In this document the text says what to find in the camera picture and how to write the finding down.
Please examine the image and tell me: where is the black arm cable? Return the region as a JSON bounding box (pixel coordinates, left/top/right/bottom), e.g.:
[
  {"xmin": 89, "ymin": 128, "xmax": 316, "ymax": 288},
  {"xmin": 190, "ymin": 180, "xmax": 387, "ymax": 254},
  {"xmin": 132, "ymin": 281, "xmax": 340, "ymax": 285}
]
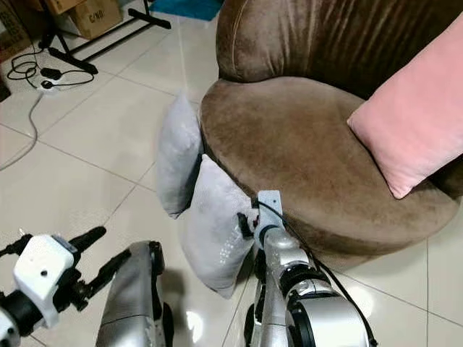
[
  {"xmin": 0, "ymin": 234, "xmax": 34, "ymax": 258},
  {"xmin": 259, "ymin": 200, "xmax": 379, "ymax": 347}
]

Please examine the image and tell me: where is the plain cardboard box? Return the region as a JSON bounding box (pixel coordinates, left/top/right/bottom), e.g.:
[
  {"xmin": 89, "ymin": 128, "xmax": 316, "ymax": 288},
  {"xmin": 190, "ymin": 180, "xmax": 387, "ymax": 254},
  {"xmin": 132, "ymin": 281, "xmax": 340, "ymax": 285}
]
[{"xmin": 43, "ymin": 0, "xmax": 89, "ymax": 16}]

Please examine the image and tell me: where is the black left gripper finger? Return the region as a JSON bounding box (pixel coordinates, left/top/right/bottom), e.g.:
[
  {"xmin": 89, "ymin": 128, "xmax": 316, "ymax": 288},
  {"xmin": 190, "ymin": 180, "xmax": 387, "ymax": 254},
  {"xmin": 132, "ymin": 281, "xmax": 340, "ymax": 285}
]
[
  {"xmin": 87, "ymin": 249, "xmax": 132, "ymax": 299},
  {"xmin": 69, "ymin": 226, "xmax": 108, "ymax": 253}
]

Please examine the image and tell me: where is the silver left robot leg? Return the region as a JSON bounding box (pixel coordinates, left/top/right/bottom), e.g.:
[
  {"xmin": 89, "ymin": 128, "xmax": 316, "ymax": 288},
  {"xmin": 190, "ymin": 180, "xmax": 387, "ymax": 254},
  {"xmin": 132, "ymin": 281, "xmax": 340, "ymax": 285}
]
[{"xmin": 97, "ymin": 241, "xmax": 169, "ymax": 347}]

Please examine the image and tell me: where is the cardboard box with white label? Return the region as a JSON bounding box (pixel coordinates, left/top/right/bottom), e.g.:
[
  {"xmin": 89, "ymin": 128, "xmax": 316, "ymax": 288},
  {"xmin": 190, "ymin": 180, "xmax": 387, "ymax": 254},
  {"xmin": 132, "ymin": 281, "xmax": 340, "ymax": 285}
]
[{"xmin": 0, "ymin": 0, "xmax": 35, "ymax": 63}]

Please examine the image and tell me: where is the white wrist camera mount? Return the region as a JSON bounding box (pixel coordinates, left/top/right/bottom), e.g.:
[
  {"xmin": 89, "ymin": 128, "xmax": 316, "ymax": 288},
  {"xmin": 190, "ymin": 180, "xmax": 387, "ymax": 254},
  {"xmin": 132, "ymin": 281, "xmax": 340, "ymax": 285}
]
[
  {"xmin": 14, "ymin": 234, "xmax": 80, "ymax": 328},
  {"xmin": 255, "ymin": 190, "xmax": 285, "ymax": 248}
]

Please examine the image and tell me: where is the pink pillow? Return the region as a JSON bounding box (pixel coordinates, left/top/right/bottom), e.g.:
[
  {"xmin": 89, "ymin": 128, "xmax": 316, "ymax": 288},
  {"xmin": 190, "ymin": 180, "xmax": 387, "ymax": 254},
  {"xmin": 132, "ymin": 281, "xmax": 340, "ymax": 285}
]
[{"xmin": 347, "ymin": 14, "xmax": 463, "ymax": 200}]

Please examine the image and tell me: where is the black metal floor stand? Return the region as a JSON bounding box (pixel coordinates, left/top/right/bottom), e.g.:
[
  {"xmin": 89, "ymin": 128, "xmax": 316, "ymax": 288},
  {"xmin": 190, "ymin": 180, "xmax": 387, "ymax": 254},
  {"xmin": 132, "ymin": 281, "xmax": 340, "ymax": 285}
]
[{"xmin": 38, "ymin": 0, "xmax": 173, "ymax": 76}]

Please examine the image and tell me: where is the grey pillow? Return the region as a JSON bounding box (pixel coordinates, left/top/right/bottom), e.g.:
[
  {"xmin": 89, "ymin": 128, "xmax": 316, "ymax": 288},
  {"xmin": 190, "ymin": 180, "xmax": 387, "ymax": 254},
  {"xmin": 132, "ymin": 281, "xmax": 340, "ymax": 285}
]
[
  {"xmin": 156, "ymin": 93, "xmax": 205, "ymax": 219},
  {"xmin": 181, "ymin": 155, "xmax": 262, "ymax": 299}
]

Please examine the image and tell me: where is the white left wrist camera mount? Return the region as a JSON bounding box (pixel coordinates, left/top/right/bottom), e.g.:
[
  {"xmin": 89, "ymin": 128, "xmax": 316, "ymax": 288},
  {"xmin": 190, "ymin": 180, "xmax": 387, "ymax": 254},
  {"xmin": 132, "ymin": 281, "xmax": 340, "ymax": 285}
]
[{"xmin": 14, "ymin": 234, "xmax": 80, "ymax": 328}]

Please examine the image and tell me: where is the silver right robot leg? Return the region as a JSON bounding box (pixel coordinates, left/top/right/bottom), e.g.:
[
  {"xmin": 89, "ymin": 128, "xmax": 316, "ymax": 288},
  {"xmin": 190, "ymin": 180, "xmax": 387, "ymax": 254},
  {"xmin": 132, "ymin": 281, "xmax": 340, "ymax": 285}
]
[{"xmin": 245, "ymin": 249, "xmax": 292, "ymax": 347}]

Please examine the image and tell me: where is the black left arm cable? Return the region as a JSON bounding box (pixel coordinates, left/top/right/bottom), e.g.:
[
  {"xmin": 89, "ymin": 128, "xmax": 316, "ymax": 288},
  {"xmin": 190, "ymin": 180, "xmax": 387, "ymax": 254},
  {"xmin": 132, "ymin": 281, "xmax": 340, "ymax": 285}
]
[{"xmin": 0, "ymin": 234, "xmax": 34, "ymax": 258}]

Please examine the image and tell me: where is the grey power cord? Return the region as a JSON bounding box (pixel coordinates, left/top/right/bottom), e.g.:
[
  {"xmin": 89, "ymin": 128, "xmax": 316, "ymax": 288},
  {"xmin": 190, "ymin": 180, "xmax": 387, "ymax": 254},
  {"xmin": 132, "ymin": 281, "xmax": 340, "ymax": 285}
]
[{"xmin": 0, "ymin": 89, "xmax": 46, "ymax": 173}]

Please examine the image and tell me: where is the printed cardboard box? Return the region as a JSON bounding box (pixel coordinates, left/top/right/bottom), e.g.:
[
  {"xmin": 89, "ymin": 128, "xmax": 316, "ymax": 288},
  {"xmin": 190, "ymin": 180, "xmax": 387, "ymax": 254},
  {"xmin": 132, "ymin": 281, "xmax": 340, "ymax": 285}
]
[{"xmin": 67, "ymin": 0, "xmax": 124, "ymax": 40}]

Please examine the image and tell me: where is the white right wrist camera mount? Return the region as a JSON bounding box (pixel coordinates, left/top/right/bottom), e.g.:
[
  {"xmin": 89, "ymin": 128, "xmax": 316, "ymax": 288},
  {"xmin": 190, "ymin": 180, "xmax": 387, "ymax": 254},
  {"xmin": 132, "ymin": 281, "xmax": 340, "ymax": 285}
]
[{"xmin": 255, "ymin": 190, "xmax": 285, "ymax": 248}]

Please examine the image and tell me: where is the blue mat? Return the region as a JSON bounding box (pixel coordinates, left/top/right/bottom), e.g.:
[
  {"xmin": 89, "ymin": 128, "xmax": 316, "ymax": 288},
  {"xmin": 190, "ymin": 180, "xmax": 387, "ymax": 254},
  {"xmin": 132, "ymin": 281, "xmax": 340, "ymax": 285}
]
[{"xmin": 150, "ymin": 0, "xmax": 224, "ymax": 21}]

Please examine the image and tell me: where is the black box-shaped object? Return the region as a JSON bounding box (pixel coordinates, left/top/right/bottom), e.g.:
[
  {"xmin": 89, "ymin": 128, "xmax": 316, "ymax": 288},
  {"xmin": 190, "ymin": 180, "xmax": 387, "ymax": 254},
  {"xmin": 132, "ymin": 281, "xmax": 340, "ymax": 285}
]
[{"xmin": 0, "ymin": 75, "xmax": 12, "ymax": 103}]

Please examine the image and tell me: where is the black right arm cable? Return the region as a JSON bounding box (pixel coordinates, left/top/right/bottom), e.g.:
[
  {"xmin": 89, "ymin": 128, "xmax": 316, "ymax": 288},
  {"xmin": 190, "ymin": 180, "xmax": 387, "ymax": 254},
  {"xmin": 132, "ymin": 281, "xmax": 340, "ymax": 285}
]
[{"xmin": 259, "ymin": 200, "xmax": 379, "ymax": 347}]

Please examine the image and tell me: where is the black coiled cable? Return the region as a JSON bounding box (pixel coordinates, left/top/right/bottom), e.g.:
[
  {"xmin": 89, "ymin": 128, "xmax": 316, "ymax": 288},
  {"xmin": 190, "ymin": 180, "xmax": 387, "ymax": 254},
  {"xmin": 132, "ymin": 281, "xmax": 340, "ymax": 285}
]
[{"xmin": 7, "ymin": 48, "xmax": 95, "ymax": 89}]

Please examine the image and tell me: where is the silver robot leg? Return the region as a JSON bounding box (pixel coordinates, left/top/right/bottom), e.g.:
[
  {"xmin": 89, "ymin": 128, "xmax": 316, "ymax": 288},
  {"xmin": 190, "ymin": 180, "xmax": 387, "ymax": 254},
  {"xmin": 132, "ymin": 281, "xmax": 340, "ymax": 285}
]
[
  {"xmin": 245, "ymin": 249, "xmax": 292, "ymax": 347},
  {"xmin": 97, "ymin": 241, "xmax": 169, "ymax": 347}
]

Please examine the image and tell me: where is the brown velvet round sofa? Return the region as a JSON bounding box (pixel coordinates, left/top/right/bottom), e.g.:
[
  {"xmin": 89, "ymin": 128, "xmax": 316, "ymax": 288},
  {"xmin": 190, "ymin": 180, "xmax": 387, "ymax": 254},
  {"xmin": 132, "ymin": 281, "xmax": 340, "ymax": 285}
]
[{"xmin": 200, "ymin": 0, "xmax": 463, "ymax": 270}]

